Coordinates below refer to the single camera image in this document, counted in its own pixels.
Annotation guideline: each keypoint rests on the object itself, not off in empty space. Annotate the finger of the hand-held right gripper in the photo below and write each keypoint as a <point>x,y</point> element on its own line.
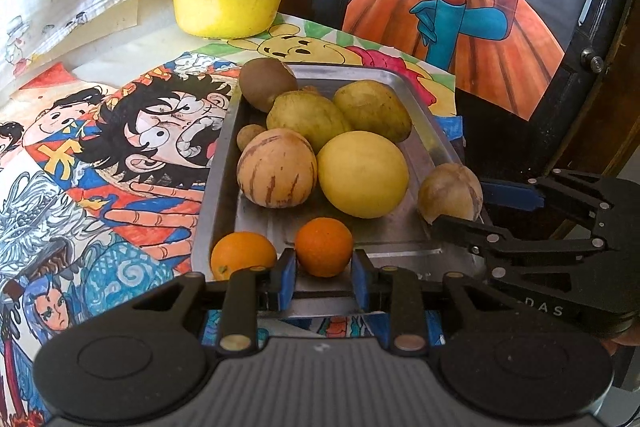
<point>525,247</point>
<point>510,196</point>

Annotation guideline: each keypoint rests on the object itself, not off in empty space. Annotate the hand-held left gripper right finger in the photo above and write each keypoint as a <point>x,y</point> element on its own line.
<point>361,279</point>

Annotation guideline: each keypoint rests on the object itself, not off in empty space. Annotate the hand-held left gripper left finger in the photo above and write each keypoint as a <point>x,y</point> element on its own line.
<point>286,279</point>

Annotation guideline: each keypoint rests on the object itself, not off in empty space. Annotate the small orange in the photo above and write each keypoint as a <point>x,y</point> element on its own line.
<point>242,255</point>
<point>324,247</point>

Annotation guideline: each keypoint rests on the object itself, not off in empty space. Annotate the metal tray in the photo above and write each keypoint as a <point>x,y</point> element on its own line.
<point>260,227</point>

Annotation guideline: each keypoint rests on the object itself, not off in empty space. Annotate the small striped pepino melon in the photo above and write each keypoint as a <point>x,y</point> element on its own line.
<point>450,192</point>

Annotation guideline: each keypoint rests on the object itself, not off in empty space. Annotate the yellow lemon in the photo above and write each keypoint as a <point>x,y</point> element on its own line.
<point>362,174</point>

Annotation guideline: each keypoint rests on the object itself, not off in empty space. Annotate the large striped pepino melon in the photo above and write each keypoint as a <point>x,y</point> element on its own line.
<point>276,168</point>

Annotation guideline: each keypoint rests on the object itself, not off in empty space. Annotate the small brown longan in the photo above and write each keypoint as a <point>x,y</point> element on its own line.
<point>249,137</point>

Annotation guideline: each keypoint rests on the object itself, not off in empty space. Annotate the green guava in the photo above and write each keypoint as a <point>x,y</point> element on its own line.
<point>375,107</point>
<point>305,117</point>

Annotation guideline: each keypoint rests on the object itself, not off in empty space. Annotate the brown kiwi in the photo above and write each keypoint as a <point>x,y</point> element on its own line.
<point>265,84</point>

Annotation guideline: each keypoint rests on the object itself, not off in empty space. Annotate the metal door lock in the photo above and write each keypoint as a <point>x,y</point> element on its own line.
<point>592,59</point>

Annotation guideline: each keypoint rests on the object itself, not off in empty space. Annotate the colourful cartoon poster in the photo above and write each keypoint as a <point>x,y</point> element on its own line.
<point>100,132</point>

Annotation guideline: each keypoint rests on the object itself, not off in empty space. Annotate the yellow plastic bowl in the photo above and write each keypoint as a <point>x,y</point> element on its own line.
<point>225,12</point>

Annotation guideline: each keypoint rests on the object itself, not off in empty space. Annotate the wall poster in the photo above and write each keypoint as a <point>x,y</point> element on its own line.
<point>475,47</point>

